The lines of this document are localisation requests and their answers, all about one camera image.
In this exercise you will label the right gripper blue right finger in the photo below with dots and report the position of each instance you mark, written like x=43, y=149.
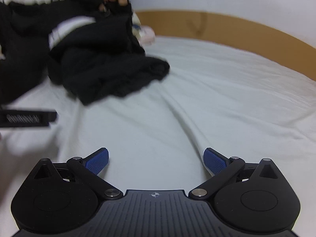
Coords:
x=214, y=161

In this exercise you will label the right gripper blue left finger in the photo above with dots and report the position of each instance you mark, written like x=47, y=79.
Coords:
x=96, y=161

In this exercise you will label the black fleece garment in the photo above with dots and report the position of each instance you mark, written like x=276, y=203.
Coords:
x=93, y=59

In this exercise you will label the white bed sheet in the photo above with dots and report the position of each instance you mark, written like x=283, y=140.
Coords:
x=235, y=102

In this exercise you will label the person in black hoodie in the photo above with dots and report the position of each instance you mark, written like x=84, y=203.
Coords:
x=25, y=31

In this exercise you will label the pink white pillow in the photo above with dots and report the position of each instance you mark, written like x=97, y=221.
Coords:
x=144, y=34

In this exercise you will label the wooden headboard panel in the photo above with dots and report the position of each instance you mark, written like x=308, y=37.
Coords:
x=235, y=32

